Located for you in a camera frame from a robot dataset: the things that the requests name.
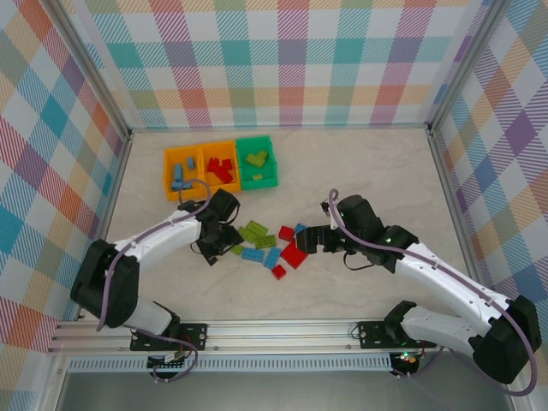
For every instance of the long red lego brick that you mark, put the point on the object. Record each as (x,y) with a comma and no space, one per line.
(299,249)
(291,260)

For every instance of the aluminium front frame rail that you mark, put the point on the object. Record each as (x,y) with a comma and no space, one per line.
(278,336)

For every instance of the small circuit board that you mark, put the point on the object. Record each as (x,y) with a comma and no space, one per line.
(171,359)
(406,359)

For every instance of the right small circuit board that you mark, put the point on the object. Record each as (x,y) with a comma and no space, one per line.
(406,359)

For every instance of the green plastic bin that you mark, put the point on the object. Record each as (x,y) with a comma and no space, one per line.
(265,182)

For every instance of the grey metal bottom panel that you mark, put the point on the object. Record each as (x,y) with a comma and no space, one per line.
(278,391)

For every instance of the aluminium right side rail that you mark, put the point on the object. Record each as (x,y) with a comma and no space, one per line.
(454,201)

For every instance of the yellow plastic bin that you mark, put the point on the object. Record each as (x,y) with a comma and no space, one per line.
(210,186)
(171,156)

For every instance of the aluminium left side rail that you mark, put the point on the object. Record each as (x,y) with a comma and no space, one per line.
(109,214)

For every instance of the aluminium back frame rail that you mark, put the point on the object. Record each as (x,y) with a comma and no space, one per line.
(278,128)

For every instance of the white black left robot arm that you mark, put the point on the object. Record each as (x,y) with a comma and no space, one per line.
(158,240)

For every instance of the aluminium right corner post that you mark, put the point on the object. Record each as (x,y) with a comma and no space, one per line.
(468,68)

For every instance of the aluminium left corner post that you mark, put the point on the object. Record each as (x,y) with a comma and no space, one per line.
(92,68)

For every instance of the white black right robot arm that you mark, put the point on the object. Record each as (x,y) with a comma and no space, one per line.
(449,278)

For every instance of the aluminium frame rail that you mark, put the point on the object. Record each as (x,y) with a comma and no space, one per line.
(278,128)
(278,336)

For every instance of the aluminium corner post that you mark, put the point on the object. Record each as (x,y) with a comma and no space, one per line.
(92,68)
(468,68)

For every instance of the small square red lego brick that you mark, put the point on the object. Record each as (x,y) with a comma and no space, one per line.
(279,272)

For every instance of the blue lego brick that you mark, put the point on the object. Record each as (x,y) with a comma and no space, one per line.
(253,254)
(180,186)
(301,227)
(190,162)
(177,172)
(272,257)

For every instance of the left small circuit board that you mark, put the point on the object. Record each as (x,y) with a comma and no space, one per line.
(171,359)

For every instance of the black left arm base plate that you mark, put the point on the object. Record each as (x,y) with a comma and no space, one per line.
(198,336)

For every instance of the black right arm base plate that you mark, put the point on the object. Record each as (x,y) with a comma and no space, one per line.
(368,334)

